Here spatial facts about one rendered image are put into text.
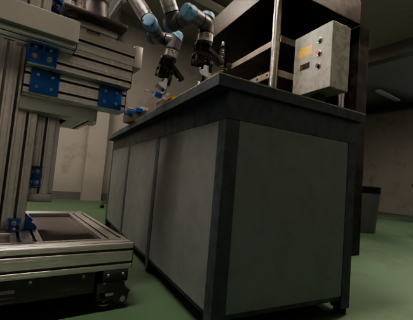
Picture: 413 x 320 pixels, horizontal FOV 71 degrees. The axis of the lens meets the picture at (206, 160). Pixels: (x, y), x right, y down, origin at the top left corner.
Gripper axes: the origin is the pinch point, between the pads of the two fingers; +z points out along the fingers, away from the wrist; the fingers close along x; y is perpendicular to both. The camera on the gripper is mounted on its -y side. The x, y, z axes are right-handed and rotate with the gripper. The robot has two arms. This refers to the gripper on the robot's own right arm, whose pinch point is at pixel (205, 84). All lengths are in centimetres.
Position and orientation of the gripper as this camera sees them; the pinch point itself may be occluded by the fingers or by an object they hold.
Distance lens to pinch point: 149.2
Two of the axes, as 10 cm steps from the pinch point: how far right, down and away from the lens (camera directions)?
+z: -0.9, 9.9, -0.7
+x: 4.7, -0.2, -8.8
